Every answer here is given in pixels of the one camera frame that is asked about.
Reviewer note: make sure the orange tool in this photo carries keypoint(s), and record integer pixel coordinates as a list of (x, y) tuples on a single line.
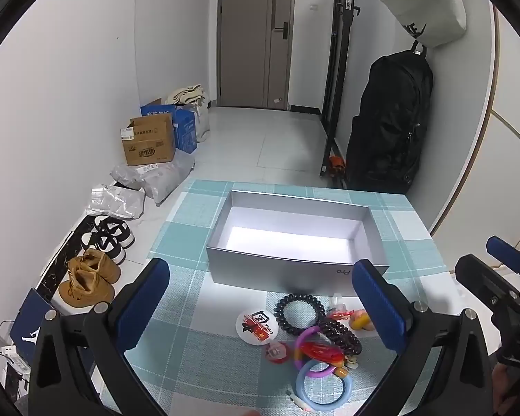
[(336, 164)]

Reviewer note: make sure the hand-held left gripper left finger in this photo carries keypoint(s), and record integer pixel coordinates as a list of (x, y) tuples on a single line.
[(145, 303)]

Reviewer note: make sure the clear red hair clip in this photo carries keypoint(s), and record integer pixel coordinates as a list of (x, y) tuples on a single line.
[(339, 302)]

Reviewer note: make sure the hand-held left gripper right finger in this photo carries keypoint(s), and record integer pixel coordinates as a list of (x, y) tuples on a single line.
[(379, 307)]

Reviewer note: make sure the brown boot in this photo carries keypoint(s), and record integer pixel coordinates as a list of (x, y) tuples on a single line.
[(99, 264), (84, 289)]

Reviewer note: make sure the black white sneaker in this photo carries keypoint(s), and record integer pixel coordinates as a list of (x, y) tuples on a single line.
[(115, 227), (104, 246)]

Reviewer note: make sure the white round badge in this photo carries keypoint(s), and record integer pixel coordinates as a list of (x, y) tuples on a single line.
[(256, 327)]

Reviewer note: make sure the grey door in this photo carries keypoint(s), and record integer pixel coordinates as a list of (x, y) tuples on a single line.
[(255, 34)]

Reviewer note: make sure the teal checked tablecloth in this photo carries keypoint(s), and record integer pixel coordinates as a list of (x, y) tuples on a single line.
[(208, 355)]

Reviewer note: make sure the person's right hand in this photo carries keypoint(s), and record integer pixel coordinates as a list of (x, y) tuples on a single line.
[(502, 383)]

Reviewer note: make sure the blue shoe box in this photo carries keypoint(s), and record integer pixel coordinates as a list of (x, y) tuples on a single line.
[(28, 333)]

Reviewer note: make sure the black backpack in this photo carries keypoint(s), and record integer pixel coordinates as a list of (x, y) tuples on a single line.
[(390, 117)]

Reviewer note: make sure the red round badge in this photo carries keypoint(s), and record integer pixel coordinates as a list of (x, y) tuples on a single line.
[(320, 350)]

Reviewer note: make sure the white tote bag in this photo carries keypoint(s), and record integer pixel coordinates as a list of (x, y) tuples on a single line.
[(201, 115)]

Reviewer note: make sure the small white pink charm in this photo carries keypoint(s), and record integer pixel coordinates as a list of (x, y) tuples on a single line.
[(299, 401)]

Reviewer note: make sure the silver parcel bag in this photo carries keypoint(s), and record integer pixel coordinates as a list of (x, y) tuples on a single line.
[(112, 201)]

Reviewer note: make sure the white power strip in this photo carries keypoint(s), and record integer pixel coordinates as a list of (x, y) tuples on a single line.
[(14, 355)]

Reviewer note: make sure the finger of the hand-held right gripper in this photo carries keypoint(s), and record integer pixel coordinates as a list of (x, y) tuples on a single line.
[(507, 251), (474, 271)]

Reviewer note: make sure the black metal rack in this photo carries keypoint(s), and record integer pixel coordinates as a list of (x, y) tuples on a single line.
[(340, 73)]

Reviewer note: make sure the grey parcel bag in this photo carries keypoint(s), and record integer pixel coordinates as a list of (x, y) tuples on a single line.
[(169, 175), (128, 172)]

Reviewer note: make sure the blue cardboard box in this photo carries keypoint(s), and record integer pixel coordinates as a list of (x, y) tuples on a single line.
[(184, 130)]

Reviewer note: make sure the grey cardboard box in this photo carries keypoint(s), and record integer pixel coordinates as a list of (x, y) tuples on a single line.
[(264, 275)]

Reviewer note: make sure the yellow hair clip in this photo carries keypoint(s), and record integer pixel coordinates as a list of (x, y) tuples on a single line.
[(359, 320)]

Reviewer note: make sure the brown cardboard box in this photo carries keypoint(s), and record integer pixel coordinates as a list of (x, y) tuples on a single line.
[(149, 141)]

